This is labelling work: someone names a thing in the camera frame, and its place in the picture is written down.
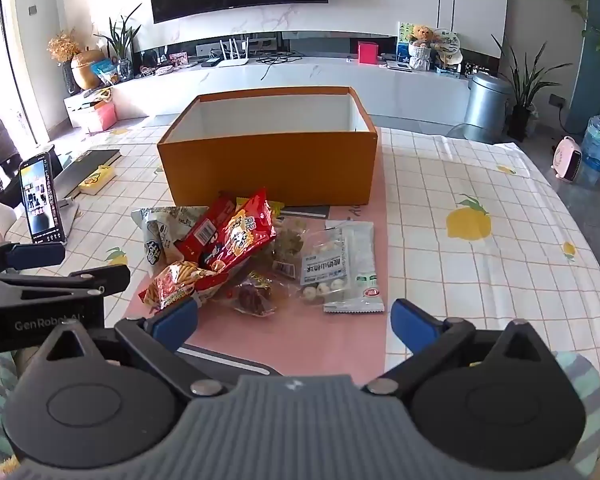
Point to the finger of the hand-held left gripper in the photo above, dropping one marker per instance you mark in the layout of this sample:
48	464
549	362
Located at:
35	255
95	280

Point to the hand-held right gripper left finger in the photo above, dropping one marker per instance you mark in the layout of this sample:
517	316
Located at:
176	321

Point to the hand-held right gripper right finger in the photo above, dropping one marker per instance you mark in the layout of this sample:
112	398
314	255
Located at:
412	325

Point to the orange striped snack packet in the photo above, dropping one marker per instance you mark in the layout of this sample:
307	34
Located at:
172	285

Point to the long white packet green label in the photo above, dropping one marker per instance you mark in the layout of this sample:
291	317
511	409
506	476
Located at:
361	270

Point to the clear packet brown dates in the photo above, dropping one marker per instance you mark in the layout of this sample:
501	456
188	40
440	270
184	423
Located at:
255	297

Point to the grey patterned triangular packet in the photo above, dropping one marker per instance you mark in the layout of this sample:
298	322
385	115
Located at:
162	230

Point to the clear packet white balls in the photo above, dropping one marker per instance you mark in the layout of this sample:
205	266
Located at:
322	266

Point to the large red snack packet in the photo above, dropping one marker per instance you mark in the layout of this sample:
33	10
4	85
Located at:
242	232

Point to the clear packet green-brown snack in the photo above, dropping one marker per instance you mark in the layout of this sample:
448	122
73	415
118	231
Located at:
287	245

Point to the orange cardboard box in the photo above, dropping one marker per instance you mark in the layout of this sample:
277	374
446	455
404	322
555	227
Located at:
265	170

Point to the smartphone on stand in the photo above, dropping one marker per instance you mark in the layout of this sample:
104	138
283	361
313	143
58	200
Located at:
41	200

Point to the flat yellow packet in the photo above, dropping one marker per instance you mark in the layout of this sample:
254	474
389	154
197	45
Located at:
97	180

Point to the black notebook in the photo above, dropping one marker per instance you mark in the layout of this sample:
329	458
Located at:
85	170

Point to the pink storage box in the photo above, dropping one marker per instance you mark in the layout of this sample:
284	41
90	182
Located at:
99	117

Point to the golden round vase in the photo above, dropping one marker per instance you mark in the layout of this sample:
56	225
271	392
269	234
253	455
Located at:
86	70

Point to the blue snack bag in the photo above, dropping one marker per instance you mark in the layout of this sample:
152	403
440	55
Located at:
102	72

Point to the dried flowers in dark vase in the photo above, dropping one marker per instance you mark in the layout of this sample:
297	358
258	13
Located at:
64	47

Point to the pink heater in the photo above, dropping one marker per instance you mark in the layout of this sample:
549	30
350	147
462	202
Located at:
566	159

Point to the green plant in glass vase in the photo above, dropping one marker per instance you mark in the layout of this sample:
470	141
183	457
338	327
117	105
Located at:
122	40

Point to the silver trash can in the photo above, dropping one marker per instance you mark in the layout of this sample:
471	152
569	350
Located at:
487	105

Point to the pink card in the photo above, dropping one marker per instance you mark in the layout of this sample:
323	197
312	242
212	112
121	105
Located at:
178	59

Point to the small black box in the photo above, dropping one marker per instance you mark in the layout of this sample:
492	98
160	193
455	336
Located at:
210	62

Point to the long-leaved potted plant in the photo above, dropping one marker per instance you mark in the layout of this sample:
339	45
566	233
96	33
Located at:
522	95

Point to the white router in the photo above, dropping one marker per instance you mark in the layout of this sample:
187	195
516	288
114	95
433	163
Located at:
232	60

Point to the blue water bottle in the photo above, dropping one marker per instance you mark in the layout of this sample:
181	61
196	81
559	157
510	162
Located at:
597	142

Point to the flat white device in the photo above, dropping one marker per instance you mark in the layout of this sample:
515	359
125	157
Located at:
399	65

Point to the white marble TV cabinet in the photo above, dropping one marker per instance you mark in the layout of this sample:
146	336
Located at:
290	82

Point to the red square box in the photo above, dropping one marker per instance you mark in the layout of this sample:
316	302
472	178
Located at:
368	52

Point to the teddy bear bouquet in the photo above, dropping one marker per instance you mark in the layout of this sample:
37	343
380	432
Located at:
422	47

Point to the round painted fan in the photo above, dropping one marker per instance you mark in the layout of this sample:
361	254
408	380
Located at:
449	42

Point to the blue green picture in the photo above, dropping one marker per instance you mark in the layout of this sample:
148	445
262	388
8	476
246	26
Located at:
404	37

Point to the wall socket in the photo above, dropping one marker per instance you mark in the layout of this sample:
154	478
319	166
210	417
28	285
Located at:
557	100

